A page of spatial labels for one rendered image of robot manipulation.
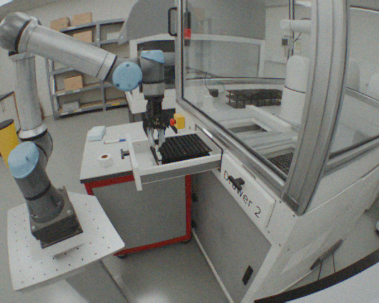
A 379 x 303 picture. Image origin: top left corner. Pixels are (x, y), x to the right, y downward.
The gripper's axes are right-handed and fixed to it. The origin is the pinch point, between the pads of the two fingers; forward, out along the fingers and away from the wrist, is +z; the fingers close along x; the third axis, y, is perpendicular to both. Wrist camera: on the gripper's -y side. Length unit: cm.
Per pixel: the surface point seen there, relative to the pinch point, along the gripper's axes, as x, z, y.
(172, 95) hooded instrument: 31, 2, -83
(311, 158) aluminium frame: 23, -16, 50
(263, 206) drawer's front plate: 21.1, 4.8, 40.3
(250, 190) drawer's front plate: 21.2, 4.1, 33.2
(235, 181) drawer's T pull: 18.3, 2.9, 28.8
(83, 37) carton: -70, -76, -387
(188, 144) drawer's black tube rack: 14.1, 3.9, -2.4
